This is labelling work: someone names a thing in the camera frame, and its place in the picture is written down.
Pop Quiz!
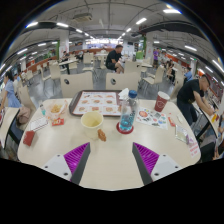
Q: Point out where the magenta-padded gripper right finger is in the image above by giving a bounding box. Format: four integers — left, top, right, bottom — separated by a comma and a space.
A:
131, 142, 183, 186

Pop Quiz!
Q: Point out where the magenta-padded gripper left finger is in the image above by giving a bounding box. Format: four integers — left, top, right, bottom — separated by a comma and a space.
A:
40, 142, 92, 186

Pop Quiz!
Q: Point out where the clear water bottle blue cap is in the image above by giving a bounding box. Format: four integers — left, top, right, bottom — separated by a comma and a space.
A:
118, 89, 140, 133

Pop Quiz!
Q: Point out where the red sauce packet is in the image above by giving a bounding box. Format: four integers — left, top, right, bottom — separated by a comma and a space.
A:
167, 116, 177, 128
51, 117, 65, 127

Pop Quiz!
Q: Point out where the clear plastic packet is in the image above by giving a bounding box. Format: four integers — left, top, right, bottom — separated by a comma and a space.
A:
174, 124, 190, 145

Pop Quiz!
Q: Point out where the white printed card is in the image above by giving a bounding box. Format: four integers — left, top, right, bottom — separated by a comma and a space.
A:
29, 115, 50, 132

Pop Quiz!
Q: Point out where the red flat box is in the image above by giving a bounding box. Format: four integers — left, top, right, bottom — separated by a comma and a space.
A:
22, 130, 36, 147

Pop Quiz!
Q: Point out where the paper wrapper with fries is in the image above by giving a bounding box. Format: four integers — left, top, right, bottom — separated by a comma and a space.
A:
44, 99, 69, 121

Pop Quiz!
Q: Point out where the dark brown food tray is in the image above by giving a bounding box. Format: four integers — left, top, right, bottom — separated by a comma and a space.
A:
68, 89, 124, 118

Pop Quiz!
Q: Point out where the red paper cup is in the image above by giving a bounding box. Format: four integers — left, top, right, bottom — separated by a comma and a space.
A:
153, 90, 171, 113

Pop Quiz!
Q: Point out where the small teal bottle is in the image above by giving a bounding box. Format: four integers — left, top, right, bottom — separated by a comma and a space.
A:
39, 103, 47, 117

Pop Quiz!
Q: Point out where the white paper napkin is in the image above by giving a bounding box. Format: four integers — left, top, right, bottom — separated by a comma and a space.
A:
118, 87, 130, 101

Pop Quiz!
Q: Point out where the pink bag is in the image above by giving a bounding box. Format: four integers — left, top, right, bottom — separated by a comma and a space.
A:
17, 105, 32, 125

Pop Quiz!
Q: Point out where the person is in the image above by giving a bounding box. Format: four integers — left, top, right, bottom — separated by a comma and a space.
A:
152, 48, 160, 69
176, 74, 216, 126
183, 66, 194, 83
0, 70, 22, 109
105, 44, 125, 74
166, 59, 177, 81
60, 50, 70, 63

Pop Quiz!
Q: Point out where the white dining table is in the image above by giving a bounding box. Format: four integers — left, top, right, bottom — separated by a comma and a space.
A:
0, 107, 20, 149
58, 59, 78, 66

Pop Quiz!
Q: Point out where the group of beige chairs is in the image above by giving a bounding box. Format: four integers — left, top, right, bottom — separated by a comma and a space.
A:
19, 51, 188, 101

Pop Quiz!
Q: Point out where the ceiling air conditioner unit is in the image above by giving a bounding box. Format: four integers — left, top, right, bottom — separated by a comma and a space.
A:
72, 12, 93, 23

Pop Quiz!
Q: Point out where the group of ceiling lights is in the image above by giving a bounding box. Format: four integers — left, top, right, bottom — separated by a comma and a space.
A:
0, 6, 224, 84

